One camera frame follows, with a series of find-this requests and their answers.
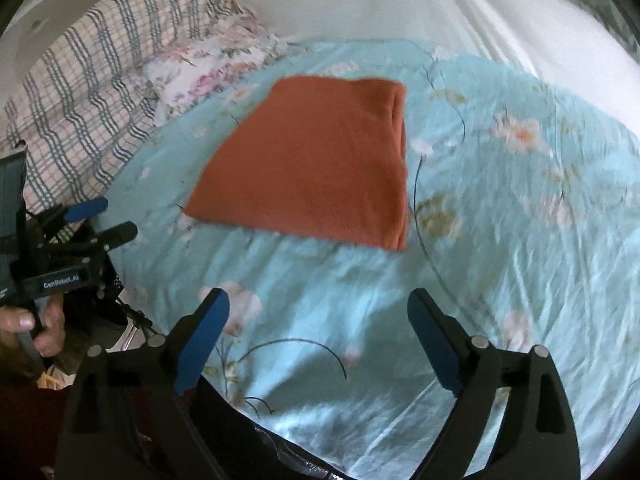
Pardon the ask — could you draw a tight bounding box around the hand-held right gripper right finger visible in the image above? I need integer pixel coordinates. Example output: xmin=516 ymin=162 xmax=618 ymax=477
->
xmin=407 ymin=287 xmax=581 ymax=480

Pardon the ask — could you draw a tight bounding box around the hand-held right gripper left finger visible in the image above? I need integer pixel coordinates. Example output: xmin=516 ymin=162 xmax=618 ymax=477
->
xmin=65 ymin=287 xmax=231 ymax=480

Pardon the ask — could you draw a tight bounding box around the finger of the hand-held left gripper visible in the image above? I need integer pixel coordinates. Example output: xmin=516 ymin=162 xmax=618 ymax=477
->
xmin=65 ymin=221 xmax=139 ymax=260
xmin=47 ymin=197 xmax=109 ymax=225

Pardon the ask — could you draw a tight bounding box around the rust brown knitted sweater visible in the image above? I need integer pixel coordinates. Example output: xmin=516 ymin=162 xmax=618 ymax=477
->
xmin=183 ymin=76 xmax=412 ymax=253

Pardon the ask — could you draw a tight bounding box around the person's left hand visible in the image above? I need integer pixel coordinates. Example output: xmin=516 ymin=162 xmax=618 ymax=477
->
xmin=0 ymin=294 xmax=67 ymax=361

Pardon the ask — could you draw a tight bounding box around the light blue floral bed sheet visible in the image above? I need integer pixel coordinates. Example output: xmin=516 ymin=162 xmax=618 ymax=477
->
xmin=97 ymin=39 xmax=640 ymax=480

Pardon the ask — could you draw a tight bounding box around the plaid blanket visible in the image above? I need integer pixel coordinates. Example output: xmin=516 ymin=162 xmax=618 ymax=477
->
xmin=0 ymin=0 xmax=242 ymax=217

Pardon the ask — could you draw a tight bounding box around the dark red cloth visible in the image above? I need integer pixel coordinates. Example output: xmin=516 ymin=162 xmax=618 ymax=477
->
xmin=0 ymin=382 xmax=68 ymax=466

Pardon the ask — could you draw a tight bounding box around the floral pink pillow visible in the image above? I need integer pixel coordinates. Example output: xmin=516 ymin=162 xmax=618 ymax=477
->
xmin=144 ymin=14 xmax=292 ymax=127

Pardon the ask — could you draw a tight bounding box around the white striped duvet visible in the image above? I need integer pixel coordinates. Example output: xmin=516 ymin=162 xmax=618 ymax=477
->
xmin=231 ymin=0 xmax=640 ymax=131

